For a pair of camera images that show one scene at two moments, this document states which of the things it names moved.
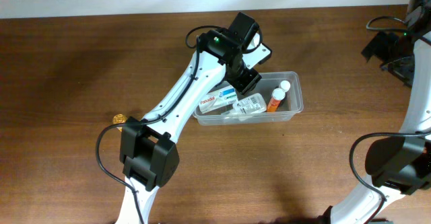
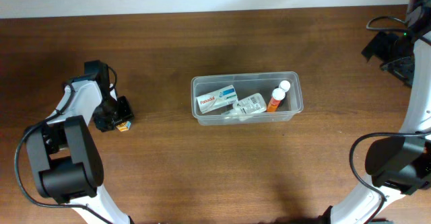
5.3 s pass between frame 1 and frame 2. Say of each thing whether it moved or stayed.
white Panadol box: stayed
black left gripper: moved
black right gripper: stayed
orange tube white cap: stayed
